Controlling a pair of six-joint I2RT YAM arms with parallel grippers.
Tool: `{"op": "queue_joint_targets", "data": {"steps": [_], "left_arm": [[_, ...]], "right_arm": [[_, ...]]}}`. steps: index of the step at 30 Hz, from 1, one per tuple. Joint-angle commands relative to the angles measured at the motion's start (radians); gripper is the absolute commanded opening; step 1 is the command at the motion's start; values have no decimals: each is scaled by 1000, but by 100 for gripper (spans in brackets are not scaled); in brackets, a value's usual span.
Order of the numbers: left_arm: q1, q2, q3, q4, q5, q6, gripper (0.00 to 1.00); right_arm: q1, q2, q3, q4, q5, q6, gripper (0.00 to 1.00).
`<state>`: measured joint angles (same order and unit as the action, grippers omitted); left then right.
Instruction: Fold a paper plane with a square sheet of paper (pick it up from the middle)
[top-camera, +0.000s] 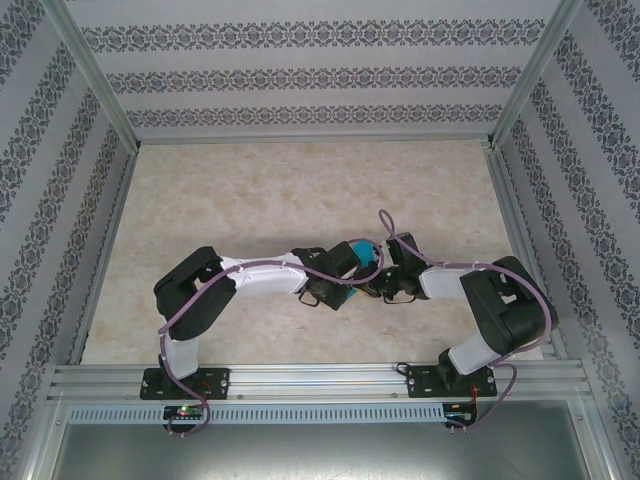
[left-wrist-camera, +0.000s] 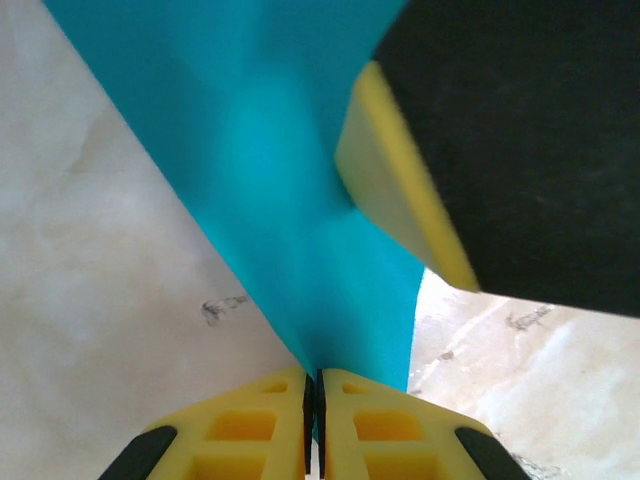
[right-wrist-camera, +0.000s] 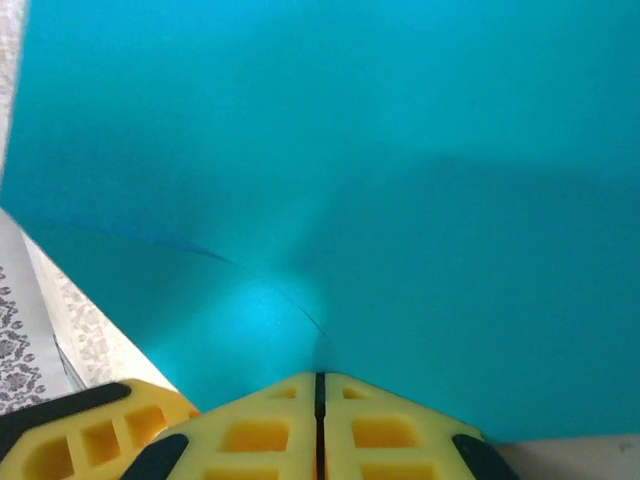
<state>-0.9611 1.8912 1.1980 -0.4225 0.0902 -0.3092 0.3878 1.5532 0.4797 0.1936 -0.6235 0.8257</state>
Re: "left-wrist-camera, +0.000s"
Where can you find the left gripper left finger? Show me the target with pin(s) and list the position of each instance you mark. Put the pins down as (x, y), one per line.
(240, 435)

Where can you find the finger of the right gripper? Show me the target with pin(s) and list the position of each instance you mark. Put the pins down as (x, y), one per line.
(525, 150)

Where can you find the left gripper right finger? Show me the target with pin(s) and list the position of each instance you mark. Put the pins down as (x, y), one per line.
(390, 435)

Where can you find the teal cloth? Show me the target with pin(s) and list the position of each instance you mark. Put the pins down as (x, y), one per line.
(250, 150)

